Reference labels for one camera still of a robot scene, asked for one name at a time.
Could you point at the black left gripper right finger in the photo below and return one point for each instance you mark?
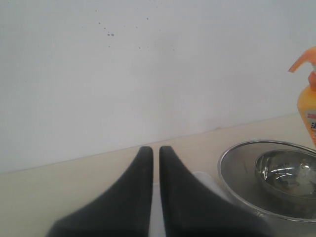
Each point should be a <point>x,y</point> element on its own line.
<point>191,209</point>

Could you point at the white rectangular plastic tray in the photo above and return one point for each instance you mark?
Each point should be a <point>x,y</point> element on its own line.
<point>156,226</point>

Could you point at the orange pump soap bottle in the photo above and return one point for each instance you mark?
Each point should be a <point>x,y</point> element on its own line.
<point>306,102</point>

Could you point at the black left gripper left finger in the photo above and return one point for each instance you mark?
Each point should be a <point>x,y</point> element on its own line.
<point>123,210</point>

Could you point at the steel mesh strainer basket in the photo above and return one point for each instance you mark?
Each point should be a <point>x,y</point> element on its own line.
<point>236,169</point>

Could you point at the small stainless steel bowl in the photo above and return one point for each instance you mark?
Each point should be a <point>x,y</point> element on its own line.
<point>288,175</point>

